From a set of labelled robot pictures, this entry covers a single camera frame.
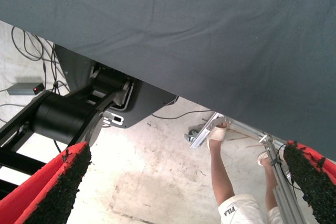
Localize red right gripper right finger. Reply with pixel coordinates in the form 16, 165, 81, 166
283, 140, 336, 224

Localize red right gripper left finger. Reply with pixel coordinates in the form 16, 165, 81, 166
0, 141, 92, 224

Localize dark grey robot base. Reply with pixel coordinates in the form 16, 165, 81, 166
54, 44, 181, 130

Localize aluminium profile table leg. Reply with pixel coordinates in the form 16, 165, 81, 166
258, 134, 308, 224

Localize person bare leg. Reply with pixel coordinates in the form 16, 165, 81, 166
206, 123, 236, 208
257, 152, 279, 209

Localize black robot torso linkage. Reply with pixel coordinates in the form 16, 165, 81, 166
0, 68, 134, 201

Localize white Fila shorts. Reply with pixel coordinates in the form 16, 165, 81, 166
217, 194, 283, 224

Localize grey metal power box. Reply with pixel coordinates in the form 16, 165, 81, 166
7, 82, 36, 95

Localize grey caster wheel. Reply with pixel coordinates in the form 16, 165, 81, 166
184, 129, 199, 143

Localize dark grey table cloth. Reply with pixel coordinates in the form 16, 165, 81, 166
0, 0, 336, 162

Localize black cable on table leg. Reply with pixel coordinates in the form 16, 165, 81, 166
271, 142, 302, 190

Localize thin black floor cable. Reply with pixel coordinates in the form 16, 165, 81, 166
151, 109, 212, 120
41, 42, 69, 92
10, 26, 44, 61

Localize aluminium profile frame beam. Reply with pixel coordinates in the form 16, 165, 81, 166
190, 112, 232, 149

